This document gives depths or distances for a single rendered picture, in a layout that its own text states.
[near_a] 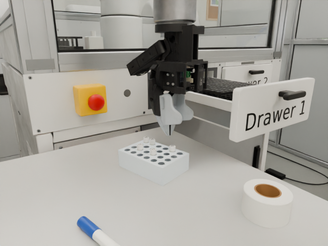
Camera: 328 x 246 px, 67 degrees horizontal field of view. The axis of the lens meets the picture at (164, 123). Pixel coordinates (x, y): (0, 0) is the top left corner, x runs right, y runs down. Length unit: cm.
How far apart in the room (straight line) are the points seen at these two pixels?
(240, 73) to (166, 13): 61
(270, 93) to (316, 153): 203
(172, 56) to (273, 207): 29
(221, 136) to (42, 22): 75
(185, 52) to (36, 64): 36
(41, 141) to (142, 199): 35
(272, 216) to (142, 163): 24
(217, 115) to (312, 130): 203
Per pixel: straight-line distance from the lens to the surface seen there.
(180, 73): 44
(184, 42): 44
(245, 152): 122
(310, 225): 45
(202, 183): 49
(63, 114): 68
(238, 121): 52
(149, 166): 48
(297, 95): 60
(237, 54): 102
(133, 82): 73
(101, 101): 62
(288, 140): 271
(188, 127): 91
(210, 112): 58
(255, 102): 55
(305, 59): 254
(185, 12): 45
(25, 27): 65
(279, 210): 40
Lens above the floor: 101
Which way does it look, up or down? 18 degrees down
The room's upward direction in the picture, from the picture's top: straight up
